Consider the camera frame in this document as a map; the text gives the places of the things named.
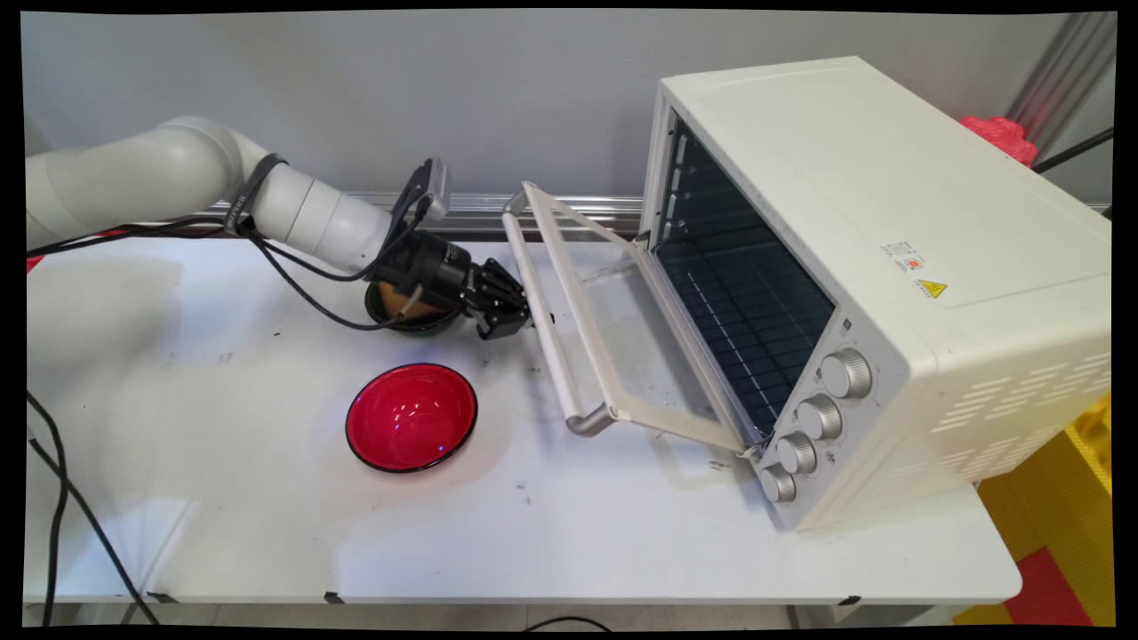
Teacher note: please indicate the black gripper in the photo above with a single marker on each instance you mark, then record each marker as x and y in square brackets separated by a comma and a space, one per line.
[436, 267]

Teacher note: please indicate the brown toast slice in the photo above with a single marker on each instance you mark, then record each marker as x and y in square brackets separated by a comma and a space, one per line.
[404, 307]

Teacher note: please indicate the glass oven door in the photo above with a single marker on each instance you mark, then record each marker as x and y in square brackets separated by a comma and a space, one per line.
[658, 356]

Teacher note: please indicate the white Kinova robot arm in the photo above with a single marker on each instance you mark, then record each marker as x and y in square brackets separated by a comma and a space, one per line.
[178, 173]

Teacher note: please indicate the dark green bowl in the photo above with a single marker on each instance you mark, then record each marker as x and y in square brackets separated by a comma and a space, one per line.
[427, 324]

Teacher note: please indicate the red bowl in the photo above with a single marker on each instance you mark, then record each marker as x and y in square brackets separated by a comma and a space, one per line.
[411, 418]

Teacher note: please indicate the large silver oven knob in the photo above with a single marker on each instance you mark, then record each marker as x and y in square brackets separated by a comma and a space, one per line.
[845, 372]

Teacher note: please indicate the white label sticker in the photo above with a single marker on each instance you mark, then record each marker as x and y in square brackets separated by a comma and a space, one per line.
[901, 256]

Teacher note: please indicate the white toaster oven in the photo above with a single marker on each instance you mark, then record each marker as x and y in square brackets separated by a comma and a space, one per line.
[889, 178]

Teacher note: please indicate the yellow warning sticker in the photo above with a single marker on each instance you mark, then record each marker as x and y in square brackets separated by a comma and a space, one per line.
[931, 289]

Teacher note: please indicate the red plastic clamp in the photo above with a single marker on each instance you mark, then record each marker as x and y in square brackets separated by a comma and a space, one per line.
[32, 264]

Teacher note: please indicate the red plastic object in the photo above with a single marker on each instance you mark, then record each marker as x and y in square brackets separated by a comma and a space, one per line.
[1000, 138]

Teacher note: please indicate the yellow foam floor mat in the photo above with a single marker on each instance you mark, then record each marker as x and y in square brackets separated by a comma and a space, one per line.
[1058, 498]

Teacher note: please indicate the red foam floor tile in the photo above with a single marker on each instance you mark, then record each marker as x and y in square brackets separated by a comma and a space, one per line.
[1049, 591]

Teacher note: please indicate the aluminium rail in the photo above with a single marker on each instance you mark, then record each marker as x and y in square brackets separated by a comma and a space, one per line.
[480, 212]

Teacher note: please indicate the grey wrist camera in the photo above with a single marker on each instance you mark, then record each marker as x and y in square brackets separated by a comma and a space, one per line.
[431, 191]

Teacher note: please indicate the aluminium frame post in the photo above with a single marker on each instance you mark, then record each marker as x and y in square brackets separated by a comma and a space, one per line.
[1062, 80]

